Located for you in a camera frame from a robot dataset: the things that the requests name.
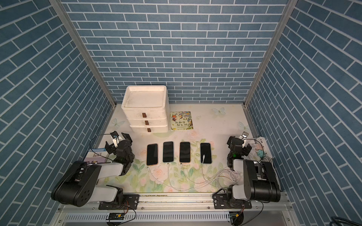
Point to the colourful children's picture book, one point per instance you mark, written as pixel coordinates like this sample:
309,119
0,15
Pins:
181,120

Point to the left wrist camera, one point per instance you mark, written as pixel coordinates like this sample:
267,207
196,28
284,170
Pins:
115,138

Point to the white power strip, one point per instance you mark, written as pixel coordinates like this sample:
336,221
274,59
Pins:
260,148

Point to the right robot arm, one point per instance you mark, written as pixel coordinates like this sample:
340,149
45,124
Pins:
251,159

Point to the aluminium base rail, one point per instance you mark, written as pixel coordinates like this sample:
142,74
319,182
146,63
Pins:
161,202

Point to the phone light case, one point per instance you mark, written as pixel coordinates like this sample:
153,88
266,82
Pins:
168,152
205,152

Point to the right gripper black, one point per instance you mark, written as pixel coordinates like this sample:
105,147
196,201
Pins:
247,149

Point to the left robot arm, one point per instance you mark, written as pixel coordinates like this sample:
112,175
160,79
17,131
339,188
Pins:
79,185

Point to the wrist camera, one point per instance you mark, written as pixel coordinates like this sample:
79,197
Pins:
244,135
115,138

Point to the white three-drawer storage box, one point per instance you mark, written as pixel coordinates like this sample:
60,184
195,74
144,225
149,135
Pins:
146,107

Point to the small black controller board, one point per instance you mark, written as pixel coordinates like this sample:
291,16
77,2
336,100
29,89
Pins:
116,216

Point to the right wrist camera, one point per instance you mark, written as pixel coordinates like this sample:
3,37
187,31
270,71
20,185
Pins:
244,135

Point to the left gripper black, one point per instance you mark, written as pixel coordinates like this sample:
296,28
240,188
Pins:
110,148

